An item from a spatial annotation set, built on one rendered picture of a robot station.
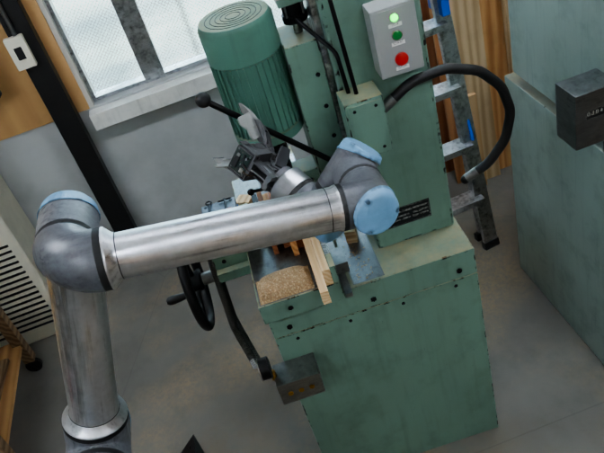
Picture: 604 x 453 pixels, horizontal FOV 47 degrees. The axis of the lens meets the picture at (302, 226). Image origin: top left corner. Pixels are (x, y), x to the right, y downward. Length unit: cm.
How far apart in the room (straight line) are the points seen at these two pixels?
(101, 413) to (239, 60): 85
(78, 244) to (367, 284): 84
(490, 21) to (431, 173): 143
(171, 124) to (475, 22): 138
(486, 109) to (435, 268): 151
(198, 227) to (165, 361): 182
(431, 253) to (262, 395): 111
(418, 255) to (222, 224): 76
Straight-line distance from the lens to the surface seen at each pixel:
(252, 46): 159
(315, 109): 170
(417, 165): 181
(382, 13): 154
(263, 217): 126
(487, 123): 331
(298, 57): 164
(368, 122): 161
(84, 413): 168
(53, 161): 330
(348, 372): 206
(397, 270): 186
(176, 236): 126
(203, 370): 293
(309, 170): 182
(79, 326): 151
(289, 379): 193
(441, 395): 226
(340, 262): 185
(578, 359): 266
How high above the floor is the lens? 206
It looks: 37 degrees down
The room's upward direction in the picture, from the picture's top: 18 degrees counter-clockwise
